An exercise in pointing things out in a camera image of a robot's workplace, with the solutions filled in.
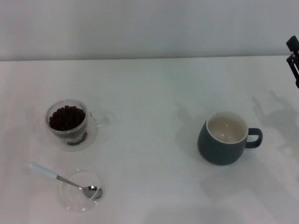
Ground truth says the blue handled metal spoon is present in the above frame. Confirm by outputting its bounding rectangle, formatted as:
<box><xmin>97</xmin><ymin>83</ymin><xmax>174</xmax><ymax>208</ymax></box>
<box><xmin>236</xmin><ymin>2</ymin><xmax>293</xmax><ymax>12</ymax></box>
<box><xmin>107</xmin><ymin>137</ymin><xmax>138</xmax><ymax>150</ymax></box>
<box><xmin>29</xmin><ymin>162</ymin><xmax>104</xmax><ymax>200</ymax></box>

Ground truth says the coffee bean pile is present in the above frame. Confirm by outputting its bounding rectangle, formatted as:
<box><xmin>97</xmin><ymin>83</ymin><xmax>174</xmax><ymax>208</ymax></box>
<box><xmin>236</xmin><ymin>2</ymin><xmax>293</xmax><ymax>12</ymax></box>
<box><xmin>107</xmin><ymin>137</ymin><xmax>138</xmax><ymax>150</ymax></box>
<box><xmin>49</xmin><ymin>105</ymin><xmax>86</xmax><ymax>132</ymax></box>

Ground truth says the dark teal ceramic mug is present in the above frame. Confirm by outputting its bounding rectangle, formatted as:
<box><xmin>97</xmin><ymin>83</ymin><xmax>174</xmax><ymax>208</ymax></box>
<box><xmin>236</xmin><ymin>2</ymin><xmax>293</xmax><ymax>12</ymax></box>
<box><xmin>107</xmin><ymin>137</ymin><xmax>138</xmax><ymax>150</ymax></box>
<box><xmin>198</xmin><ymin>111</ymin><xmax>263</xmax><ymax>166</ymax></box>

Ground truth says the small clear glass dish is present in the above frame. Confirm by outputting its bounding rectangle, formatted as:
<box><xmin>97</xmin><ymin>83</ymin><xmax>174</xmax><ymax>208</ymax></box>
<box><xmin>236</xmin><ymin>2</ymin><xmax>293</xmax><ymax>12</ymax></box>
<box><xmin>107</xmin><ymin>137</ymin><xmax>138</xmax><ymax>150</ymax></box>
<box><xmin>58</xmin><ymin>169</ymin><xmax>106</xmax><ymax>208</ymax></box>

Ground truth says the clear glass cup with handle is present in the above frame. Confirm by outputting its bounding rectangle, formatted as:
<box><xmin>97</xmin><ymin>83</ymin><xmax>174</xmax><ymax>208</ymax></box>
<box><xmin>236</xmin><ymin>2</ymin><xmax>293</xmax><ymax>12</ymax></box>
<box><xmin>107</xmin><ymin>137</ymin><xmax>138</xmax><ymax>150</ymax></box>
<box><xmin>45</xmin><ymin>99</ymin><xmax>110</xmax><ymax>153</ymax></box>

